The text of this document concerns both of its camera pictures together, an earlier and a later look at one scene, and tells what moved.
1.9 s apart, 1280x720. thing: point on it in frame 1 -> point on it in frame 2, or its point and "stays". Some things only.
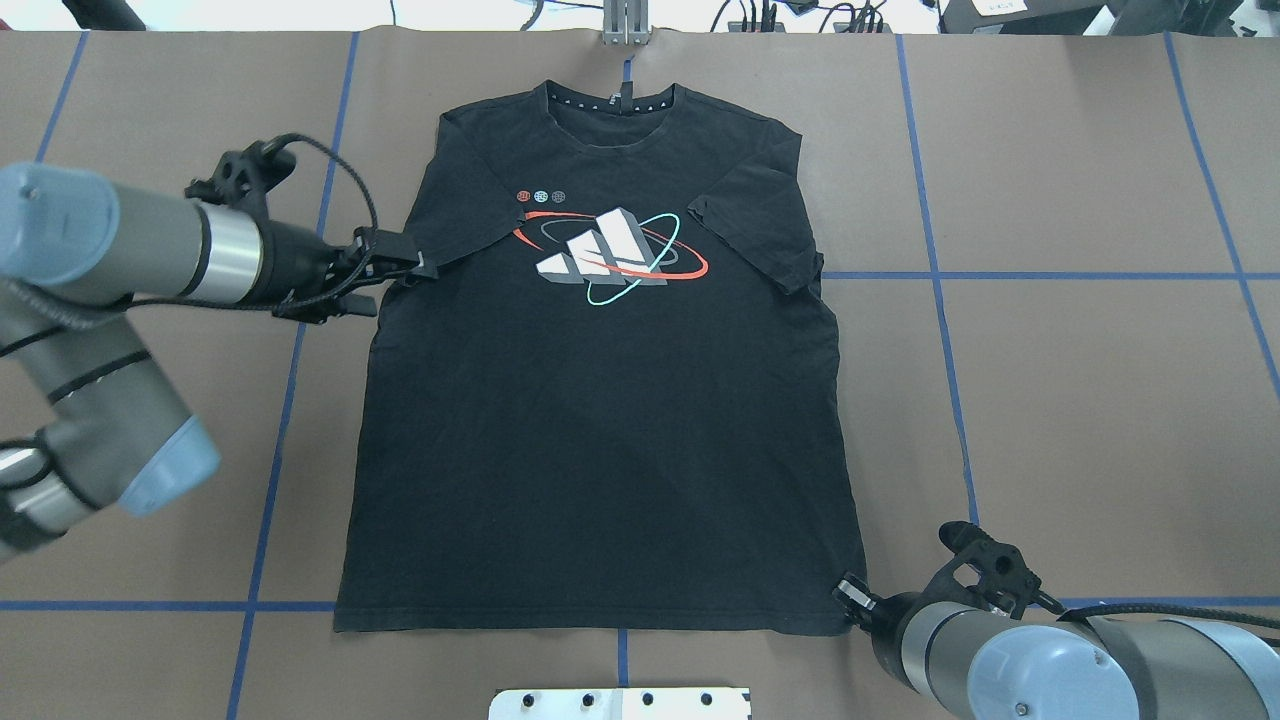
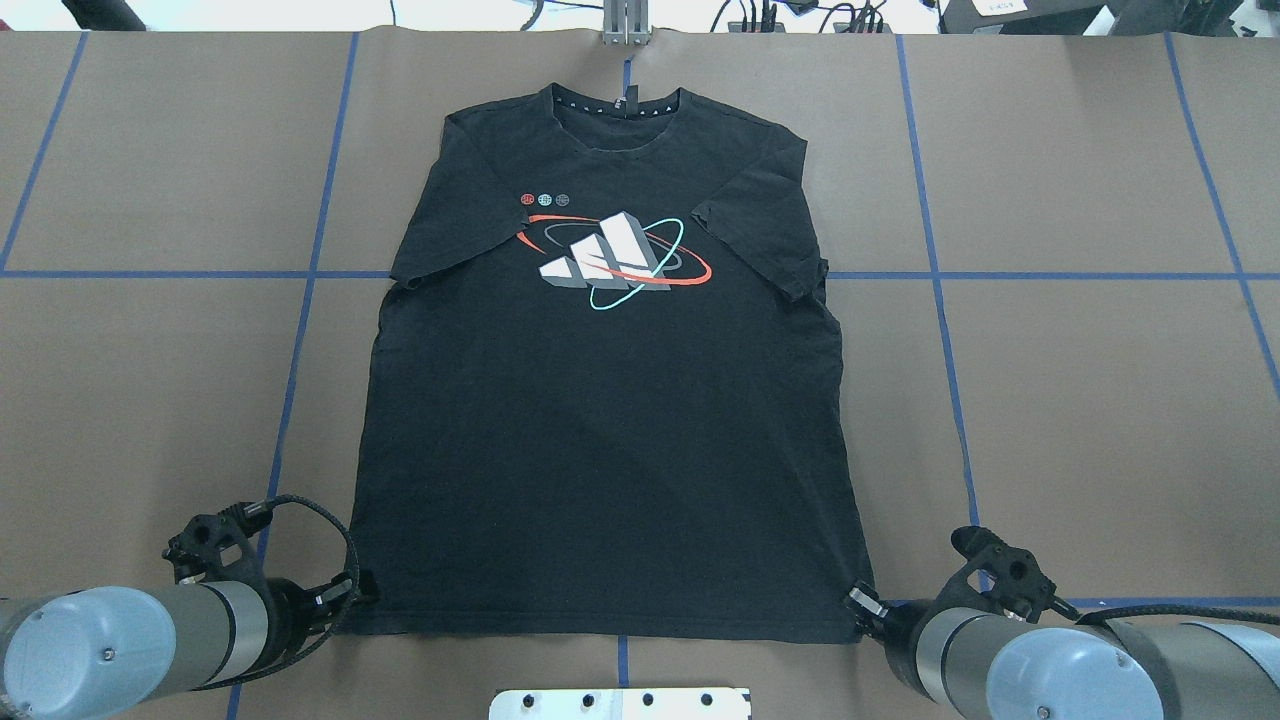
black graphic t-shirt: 612,408 stays
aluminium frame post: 626,22 stays
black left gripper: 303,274 -> 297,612
